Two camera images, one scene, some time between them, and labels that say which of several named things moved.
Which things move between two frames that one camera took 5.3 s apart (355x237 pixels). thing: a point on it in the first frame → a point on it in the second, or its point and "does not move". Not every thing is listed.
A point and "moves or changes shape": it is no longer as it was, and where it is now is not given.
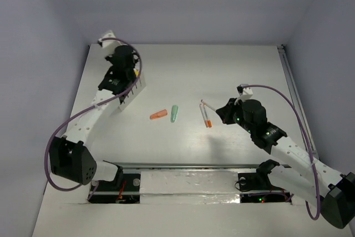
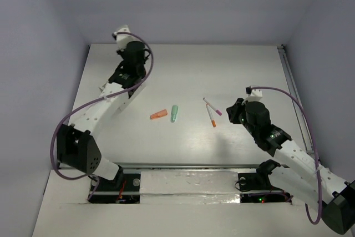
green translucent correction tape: x=174 y=112 does not move
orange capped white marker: x=209 y=121 moves or changes shape
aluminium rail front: x=140 y=166 does not move
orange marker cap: x=158 y=114 does not move
